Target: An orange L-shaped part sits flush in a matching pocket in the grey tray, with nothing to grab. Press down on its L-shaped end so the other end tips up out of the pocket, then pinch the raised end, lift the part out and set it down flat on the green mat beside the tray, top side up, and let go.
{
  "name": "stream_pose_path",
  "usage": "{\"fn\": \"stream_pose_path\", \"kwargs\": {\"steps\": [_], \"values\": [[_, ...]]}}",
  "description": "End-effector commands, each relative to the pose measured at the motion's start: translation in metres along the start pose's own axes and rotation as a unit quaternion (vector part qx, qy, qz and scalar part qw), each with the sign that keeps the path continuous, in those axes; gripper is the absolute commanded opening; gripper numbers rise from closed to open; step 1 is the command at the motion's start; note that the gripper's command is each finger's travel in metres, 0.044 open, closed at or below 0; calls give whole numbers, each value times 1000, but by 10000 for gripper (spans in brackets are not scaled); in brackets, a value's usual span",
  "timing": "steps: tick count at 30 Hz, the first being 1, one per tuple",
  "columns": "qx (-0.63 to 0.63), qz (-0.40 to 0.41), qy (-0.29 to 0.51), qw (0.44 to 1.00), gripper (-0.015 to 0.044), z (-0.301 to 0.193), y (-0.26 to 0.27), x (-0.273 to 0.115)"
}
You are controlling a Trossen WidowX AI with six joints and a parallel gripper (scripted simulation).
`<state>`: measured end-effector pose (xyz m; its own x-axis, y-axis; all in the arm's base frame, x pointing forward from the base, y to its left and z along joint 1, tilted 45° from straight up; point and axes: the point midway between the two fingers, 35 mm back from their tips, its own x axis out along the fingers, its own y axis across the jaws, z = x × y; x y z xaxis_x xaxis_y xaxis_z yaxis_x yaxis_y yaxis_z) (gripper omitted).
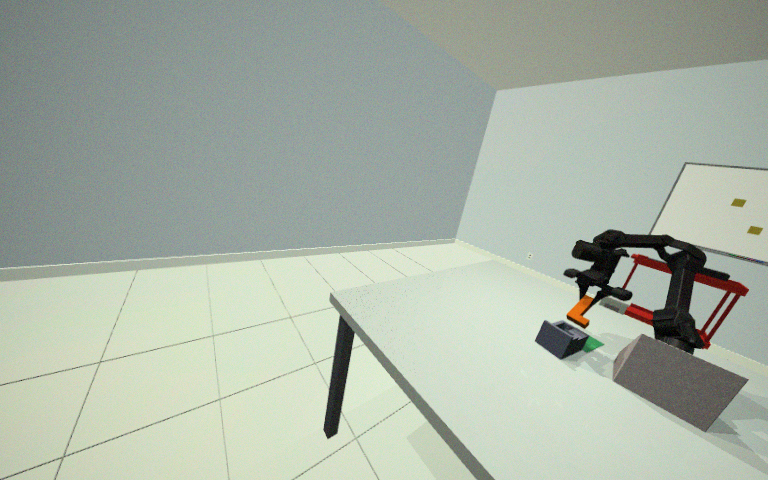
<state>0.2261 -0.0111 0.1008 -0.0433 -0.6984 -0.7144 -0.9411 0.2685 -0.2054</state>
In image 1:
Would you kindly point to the orange l-shaped part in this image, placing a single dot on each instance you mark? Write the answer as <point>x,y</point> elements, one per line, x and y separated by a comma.
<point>580,309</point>

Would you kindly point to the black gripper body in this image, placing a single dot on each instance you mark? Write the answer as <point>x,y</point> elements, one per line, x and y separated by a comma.
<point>618,293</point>

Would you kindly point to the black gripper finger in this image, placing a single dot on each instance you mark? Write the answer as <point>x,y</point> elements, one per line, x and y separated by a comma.
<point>583,288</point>
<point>598,297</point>

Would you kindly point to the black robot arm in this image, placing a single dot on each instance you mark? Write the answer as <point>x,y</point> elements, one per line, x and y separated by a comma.
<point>672,325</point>

